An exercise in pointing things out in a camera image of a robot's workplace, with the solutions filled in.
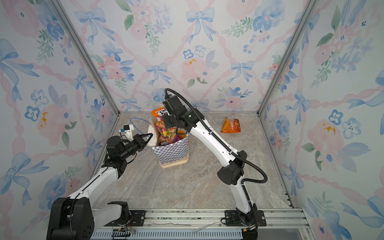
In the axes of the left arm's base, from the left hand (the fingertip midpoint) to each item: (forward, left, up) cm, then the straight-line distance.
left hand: (153, 133), depth 78 cm
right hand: (+6, -8, +6) cm, 11 cm away
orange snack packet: (+21, -47, -19) cm, 55 cm away
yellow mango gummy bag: (+15, -13, -18) cm, 26 cm away
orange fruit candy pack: (+5, -5, +11) cm, 13 cm away
